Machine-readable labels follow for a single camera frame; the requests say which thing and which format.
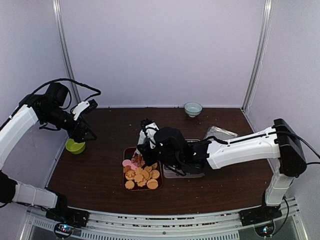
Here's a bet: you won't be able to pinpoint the pale blue ceramic bowl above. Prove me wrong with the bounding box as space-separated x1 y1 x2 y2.
184 101 203 118

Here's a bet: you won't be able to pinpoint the leaf shaped tan cookie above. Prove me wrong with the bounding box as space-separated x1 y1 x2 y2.
133 173 145 184

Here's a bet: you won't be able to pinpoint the large round tan cookie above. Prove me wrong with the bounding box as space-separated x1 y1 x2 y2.
146 178 159 190

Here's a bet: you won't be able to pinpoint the green plastic bowl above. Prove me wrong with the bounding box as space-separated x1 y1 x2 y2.
65 138 86 155

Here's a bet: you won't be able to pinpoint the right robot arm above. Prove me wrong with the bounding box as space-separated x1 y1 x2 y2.
135 118 307 226

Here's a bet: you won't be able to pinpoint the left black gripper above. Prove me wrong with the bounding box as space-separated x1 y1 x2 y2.
41 105 97 143

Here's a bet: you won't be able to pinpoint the swirl butter cookie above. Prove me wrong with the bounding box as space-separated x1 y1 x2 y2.
125 169 136 181

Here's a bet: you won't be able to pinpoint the white divided cookie tin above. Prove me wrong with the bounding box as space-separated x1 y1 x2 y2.
162 164 205 179

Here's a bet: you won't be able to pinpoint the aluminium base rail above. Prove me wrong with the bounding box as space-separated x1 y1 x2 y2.
21 196 310 240

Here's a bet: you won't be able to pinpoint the white handled metal tongs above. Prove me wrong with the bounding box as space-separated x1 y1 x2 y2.
131 151 146 168

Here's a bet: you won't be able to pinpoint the bottom left round cookie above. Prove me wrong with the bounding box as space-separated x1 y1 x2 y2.
124 180 135 190

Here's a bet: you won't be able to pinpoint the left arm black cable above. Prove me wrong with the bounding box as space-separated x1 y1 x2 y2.
24 78 102 101

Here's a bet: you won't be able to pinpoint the dark red cookie tray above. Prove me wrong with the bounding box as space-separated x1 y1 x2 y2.
122 147 164 191

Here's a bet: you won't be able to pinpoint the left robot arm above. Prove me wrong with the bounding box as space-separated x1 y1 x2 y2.
0 79 101 229

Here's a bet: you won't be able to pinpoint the left pink round cookie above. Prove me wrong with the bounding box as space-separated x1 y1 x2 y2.
122 159 133 167

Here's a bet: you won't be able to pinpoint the right aluminium frame post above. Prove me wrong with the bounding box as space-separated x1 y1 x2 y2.
242 0 273 114

